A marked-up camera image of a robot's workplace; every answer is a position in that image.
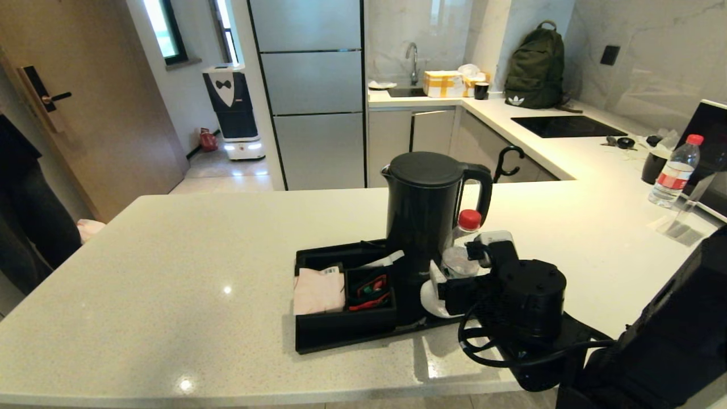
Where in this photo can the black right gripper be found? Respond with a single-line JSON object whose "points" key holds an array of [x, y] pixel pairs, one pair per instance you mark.
{"points": [[483, 289]]}

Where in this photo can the clear water bottle red label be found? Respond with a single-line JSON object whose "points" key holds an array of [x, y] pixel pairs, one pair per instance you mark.
{"points": [[461, 258], [673, 173]]}

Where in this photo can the black electric kettle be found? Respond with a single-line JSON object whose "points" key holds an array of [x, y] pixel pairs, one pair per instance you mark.
{"points": [[420, 216]]}

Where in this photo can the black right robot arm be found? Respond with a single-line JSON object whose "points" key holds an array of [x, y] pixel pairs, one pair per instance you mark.
{"points": [[653, 341]]}

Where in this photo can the black cup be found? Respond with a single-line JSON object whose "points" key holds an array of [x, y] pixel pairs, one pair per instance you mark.
{"points": [[481, 91], [654, 167]]}

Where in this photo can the white round saucer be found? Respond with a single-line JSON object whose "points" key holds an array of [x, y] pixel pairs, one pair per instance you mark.
{"points": [[431, 301]]}

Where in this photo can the white sachet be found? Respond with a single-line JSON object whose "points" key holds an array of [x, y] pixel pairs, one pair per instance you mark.
{"points": [[386, 259]]}

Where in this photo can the black curved hook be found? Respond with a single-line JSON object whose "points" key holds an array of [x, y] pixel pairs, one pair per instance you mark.
{"points": [[508, 158]]}

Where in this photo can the black serving tray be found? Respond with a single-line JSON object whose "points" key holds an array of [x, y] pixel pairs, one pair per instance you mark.
{"points": [[363, 335]]}

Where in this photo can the black organizer box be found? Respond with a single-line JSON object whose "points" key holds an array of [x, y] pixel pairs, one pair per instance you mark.
{"points": [[345, 325]]}

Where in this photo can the grey kitchen cabinet unit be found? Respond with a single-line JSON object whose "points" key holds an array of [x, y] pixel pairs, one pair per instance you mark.
{"points": [[420, 142]]}

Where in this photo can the pink napkin pack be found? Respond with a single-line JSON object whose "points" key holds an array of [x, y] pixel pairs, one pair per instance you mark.
{"points": [[319, 291]]}

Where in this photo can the black induction cooktop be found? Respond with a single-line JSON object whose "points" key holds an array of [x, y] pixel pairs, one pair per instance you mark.
{"points": [[568, 126]]}

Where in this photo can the cardboard box yellow tape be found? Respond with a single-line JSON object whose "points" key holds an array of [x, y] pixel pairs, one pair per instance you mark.
{"points": [[444, 84]]}

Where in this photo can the kitchen sink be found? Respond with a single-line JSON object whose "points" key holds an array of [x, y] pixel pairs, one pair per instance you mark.
{"points": [[406, 91]]}

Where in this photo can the white plastic bag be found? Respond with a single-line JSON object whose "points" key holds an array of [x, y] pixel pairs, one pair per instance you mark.
{"points": [[474, 72]]}

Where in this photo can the small black round object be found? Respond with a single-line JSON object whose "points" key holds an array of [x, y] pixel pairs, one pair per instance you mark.
{"points": [[626, 142]]}

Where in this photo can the white plate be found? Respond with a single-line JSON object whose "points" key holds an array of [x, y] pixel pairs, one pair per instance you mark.
{"points": [[381, 84]]}

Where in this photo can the dark green backpack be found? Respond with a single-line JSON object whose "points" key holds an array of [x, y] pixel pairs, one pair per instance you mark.
{"points": [[537, 68]]}

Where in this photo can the chrome kitchen faucet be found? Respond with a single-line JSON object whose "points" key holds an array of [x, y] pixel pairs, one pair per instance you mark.
{"points": [[413, 59]]}

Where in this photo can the clear acrylic sign holder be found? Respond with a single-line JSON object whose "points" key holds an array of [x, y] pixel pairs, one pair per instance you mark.
{"points": [[693, 210]]}

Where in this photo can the steel refrigerator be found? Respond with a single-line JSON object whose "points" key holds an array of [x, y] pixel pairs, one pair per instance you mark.
{"points": [[312, 96]]}

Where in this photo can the black monitor screen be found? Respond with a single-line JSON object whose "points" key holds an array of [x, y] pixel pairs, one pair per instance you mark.
{"points": [[710, 136]]}

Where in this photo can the delivery robot with bowtie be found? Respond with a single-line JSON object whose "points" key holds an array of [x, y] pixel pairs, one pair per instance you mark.
{"points": [[233, 113]]}

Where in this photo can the red fire extinguisher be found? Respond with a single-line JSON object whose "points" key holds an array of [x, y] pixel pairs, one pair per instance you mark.
{"points": [[208, 140]]}

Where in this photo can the dark framed window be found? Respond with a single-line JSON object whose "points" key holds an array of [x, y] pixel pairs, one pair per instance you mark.
{"points": [[164, 28], [226, 31]]}

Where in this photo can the pink plastic bag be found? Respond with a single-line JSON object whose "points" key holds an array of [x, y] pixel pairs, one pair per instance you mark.
{"points": [[90, 230]]}

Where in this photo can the brown wooden door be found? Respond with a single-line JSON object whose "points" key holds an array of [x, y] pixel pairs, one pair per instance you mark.
{"points": [[102, 130]]}

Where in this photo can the dark wall socket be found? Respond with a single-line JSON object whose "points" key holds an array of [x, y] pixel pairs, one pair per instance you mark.
{"points": [[610, 54]]}

